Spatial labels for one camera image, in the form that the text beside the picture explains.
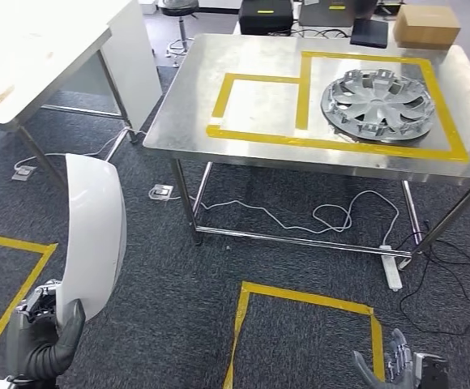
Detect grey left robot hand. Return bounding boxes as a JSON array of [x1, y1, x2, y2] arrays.
[[5, 279, 86, 383]]

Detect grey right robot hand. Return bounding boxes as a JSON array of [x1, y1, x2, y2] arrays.
[[352, 328, 416, 389]]

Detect white curved plastic part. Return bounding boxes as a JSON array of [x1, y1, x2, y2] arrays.
[[55, 153, 128, 327]]

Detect steel workbench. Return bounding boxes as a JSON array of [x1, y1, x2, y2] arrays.
[[142, 32, 470, 271]]

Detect yellow floor tape square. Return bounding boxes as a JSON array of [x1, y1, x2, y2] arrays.
[[0, 229, 59, 370], [222, 280, 386, 389]]

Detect white power strip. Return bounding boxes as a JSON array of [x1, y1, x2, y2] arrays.
[[380, 244, 404, 293]]

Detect floor power socket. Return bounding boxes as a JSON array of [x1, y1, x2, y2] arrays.
[[11, 165, 37, 183], [148, 183, 175, 202]]

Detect grey wheel hubcap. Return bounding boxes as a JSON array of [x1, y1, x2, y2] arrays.
[[320, 67, 437, 144]]

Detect white table with metal legs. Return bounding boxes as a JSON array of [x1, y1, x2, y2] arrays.
[[0, 0, 163, 190]]

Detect yellow tape outline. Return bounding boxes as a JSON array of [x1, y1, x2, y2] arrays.
[[205, 50, 470, 165]]

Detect dark blue tablet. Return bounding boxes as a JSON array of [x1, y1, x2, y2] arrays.
[[349, 17, 389, 50]]

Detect brown cardboard box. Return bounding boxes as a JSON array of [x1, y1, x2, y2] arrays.
[[392, 4, 462, 51]]

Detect grey laptop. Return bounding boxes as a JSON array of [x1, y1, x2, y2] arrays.
[[298, 0, 378, 28]]

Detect black round stool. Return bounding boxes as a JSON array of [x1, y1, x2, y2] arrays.
[[158, 0, 200, 58]]

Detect black carrying case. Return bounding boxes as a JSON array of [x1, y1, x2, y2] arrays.
[[238, 0, 295, 36]]

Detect white cable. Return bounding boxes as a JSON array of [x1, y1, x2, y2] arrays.
[[169, 189, 400, 249], [14, 126, 150, 171]]

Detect black desk cables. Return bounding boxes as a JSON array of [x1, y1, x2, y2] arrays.
[[274, 25, 352, 41]]

